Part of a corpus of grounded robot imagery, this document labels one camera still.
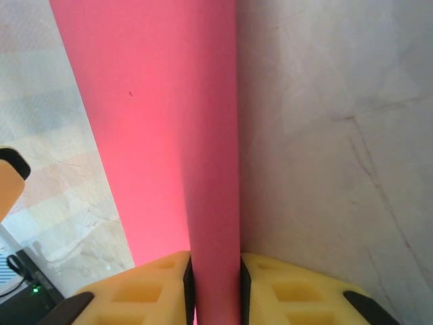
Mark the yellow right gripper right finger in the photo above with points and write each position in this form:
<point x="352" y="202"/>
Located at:
<point x="304" y="298"/>

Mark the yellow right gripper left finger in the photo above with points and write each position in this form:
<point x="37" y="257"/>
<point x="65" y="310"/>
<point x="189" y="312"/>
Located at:
<point x="135" y="298"/>

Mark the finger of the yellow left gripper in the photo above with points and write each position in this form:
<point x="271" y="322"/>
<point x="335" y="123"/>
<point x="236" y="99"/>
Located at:
<point x="10" y="189"/>

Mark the black controller box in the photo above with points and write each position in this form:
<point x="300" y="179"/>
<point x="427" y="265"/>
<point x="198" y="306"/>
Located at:
<point x="40" y="304"/>

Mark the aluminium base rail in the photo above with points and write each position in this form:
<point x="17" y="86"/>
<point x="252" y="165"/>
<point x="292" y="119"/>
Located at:
<point x="8" y="242"/>

